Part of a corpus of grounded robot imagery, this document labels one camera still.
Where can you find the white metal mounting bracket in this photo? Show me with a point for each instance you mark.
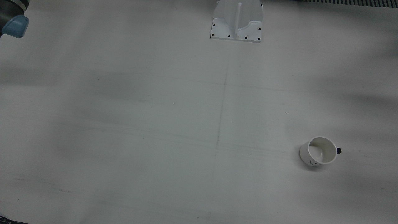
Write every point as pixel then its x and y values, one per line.
pixel 237 21

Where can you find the ribbed metal grille strip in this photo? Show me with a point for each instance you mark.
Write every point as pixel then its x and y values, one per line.
pixel 351 2

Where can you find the white ceramic cup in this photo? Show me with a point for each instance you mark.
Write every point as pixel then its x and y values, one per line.
pixel 323 154

